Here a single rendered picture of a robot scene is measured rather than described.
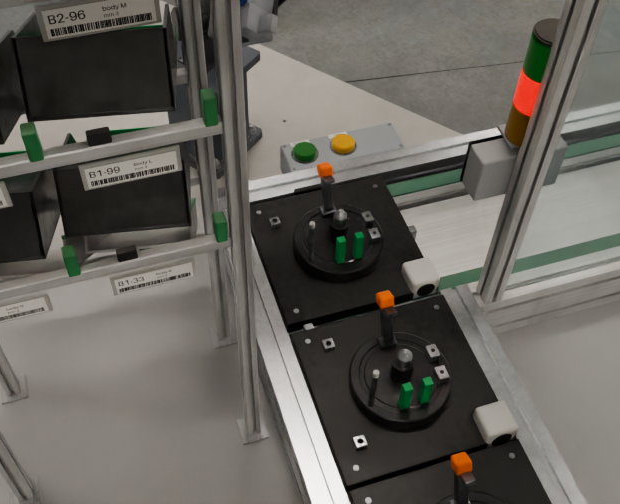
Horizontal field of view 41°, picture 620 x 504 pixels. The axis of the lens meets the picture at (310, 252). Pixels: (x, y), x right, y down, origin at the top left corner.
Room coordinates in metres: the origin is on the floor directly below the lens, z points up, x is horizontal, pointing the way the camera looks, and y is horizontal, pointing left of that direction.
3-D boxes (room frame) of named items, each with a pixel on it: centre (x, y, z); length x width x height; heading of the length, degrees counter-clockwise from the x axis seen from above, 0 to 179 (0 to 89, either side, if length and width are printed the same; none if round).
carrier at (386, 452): (0.57, -0.13, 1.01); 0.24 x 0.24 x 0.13; 20
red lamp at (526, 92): (0.77, -0.26, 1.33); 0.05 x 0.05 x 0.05
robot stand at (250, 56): (1.14, 0.20, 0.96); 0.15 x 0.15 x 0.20; 58
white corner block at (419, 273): (0.75, -0.17, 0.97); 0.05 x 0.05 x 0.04; 20
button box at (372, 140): (1.04, -0.05, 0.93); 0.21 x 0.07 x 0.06; 110
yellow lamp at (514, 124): (0.77, -0.26, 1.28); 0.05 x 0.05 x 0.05
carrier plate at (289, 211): (0.81, -0.04, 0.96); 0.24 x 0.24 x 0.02; 20
